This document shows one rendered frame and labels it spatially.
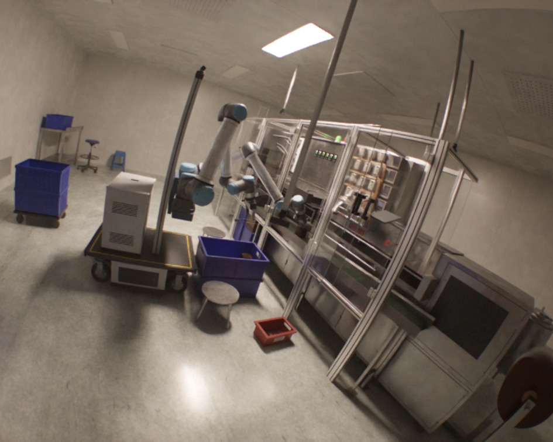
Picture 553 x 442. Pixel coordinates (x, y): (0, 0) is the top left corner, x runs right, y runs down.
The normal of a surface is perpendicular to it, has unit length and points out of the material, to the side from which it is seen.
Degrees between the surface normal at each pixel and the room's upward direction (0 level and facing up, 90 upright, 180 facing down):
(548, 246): 90
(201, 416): 0
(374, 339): 90
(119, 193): 90
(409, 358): 90
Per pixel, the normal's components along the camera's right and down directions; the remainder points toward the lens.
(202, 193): 0.65, 0.47
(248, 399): 0.31, -0.92
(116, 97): 0.44, 0.37
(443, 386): -0.84, -0.15
